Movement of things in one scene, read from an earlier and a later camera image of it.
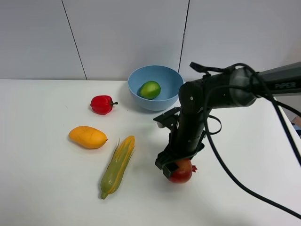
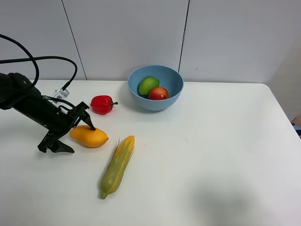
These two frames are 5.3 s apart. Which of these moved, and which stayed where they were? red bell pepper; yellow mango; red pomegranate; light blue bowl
Moved: red pomegranate
Stayed: yellow mango; light blue bowl; red bell pepper
